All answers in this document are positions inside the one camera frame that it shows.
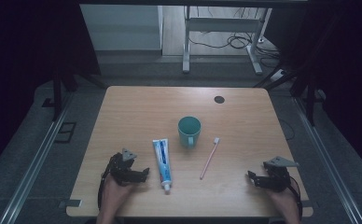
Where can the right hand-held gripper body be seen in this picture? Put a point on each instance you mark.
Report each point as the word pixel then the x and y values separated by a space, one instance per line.
pixel 278 175

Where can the person's left hand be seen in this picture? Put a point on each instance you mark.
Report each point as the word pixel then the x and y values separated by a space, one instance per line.
pixel 115 191

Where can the person's right hand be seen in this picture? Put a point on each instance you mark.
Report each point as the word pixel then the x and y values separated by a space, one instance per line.
pixel 282 199

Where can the white metal desk frame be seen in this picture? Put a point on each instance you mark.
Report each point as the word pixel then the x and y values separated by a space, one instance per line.
pixel 222 24

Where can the pink toothbrush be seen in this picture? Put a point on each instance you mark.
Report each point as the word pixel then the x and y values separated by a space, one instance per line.
pixel 209 158

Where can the white cabinet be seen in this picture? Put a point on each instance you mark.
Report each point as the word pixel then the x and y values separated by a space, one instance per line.
pixel 123 28

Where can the black metal stand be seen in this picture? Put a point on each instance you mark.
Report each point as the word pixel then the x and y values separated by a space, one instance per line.
pixel 57 93
pixel 309 99

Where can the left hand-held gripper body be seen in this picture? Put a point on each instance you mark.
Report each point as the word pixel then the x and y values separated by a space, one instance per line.
pixel 121 169

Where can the aluminium floor rail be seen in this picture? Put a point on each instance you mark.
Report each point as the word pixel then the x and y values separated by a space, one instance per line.
pixel 36 161
pixel 323 155

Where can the white power strip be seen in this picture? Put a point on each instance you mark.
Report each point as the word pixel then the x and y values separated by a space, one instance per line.
pixel 278 74

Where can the blue and white toothpaste tube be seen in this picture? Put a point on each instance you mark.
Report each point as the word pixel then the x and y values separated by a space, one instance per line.
pixel 163 161

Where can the dark round table grommet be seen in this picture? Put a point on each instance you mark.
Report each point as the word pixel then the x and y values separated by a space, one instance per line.
pixel 219 99

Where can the dark curtain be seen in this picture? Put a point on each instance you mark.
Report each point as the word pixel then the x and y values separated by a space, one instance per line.
pixel 350 77
pixel 20 62

